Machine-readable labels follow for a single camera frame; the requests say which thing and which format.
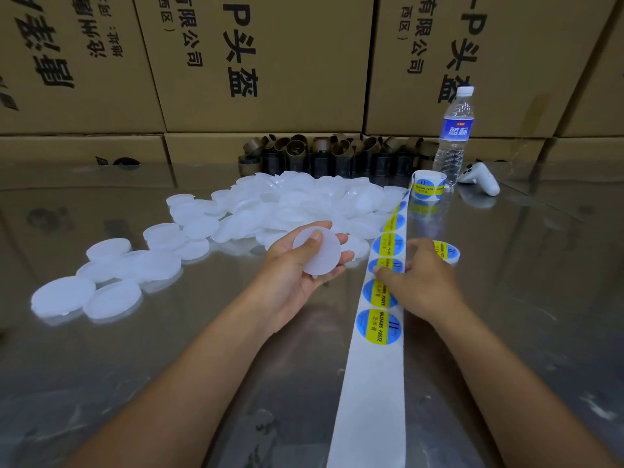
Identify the person's right hand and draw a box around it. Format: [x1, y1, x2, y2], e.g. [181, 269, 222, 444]
[375, 239, 469, 328]

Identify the person's left hand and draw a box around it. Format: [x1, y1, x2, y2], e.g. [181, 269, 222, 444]
[248, 221, 357, 332]

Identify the labelled lid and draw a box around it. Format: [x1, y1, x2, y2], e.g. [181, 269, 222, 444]
[292, 224, 345, 279]
[432, 240, 462, 266]

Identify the pile of white plastic lids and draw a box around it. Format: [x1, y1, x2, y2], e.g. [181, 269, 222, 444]
[29, 170, 411, 326]

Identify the sticker roll with backing strip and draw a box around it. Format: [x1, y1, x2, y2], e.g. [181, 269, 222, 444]
[326, 168, 450, 468]

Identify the person's left forearm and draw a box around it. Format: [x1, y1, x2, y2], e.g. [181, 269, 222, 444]
[63, 297, 279, 468]

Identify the person's right forearm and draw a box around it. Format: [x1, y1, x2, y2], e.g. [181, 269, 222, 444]
[434, 302, 624, 468]

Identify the white handheld controller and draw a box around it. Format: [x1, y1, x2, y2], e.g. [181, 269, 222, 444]
[458, 161, 502, 198]

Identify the row of dark cardboard tubes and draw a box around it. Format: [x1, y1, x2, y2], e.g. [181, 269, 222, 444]
[239, 134, 440, 178]

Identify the clear plastic water bottle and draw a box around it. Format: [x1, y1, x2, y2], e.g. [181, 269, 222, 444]
[432, 86, 477, 186]

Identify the stack of brown cardboard boxes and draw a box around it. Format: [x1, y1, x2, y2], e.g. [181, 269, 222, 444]
[0, 0, 624, 166]

